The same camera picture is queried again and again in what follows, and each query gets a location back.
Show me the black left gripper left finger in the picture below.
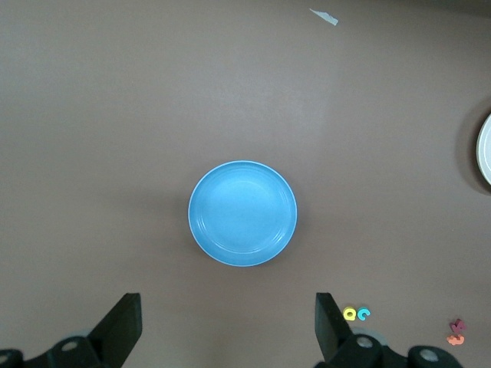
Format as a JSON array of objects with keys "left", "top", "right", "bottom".
[{"left": 0, "top": 292, "right": 143, "bottom": 368}]

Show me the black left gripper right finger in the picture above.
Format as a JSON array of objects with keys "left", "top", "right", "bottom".
[{"left": 314, "top": 292, "right": 466, "bottom": 368}]

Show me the blue plate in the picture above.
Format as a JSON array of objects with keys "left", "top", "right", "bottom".
[{"left": 187, "top": 160, "right": 298, "bottom": 268}]

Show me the beige plate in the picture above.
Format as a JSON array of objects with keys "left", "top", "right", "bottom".
[{"left": 475, "top": 113, "right": 491, "bottom": 184}]

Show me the white tape scrap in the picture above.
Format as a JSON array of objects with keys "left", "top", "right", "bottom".
[{"left": 308, "top": 8, "right": 340, "bottom": 27}]

